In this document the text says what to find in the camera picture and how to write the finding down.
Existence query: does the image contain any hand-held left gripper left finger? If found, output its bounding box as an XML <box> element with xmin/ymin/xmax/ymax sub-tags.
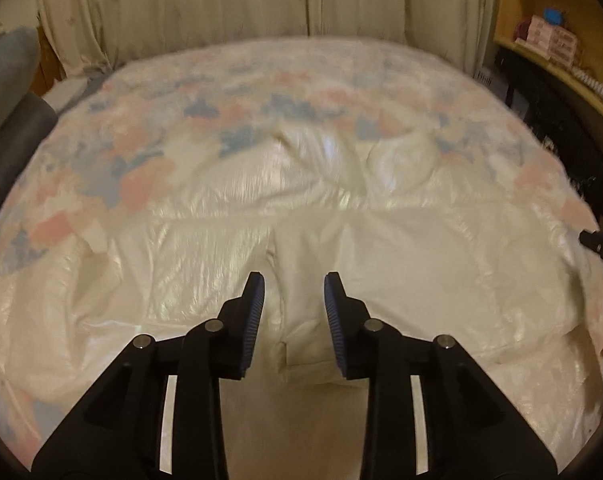
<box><xmin>30</xmin><ymin>271</ymin><xmax>266</xmax><ymax>480</ymax></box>

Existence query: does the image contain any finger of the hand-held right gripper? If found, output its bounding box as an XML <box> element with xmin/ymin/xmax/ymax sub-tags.
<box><xmin>579</xmin><ymin>229</ymin><xmax>603</xmax><ymax>273</ymax></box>

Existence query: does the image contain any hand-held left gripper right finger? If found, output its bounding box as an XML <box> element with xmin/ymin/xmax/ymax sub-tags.
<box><xmin>323</xmin><ymin>271</ymin><xmax>572</xmax><ymax>480</ymax></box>

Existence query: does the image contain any white puffer jacket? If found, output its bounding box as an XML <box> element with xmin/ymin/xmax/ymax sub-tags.
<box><xmin>0</xmin><ymin>127</ymin><xmax>603</xmax><ymax>480</ymax></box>

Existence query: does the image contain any black bag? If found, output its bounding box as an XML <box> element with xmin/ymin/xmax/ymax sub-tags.
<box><xmin>491</xmin><ymin>45</ymin><xmax>603</xmax><ymax>221</ymax></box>

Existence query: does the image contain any floral pastel bedspread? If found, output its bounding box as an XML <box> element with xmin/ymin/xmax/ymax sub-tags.
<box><xmin>0</xmin><ymin>37</ymin><xmax>602</xmax><ymax>461</ymax></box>

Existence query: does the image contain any stack of pink boxes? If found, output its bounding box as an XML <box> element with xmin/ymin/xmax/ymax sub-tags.
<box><xmin>524</xmin><ymin>15</ymin><xmax>581</xmax><ymax>64</ymax></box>

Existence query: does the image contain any beige patterned curtain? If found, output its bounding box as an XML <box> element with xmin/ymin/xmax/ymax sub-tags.
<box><xmin>34</xmin><ymin>0</ymin><xmax>502</xmax><ymax>81</ymax></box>

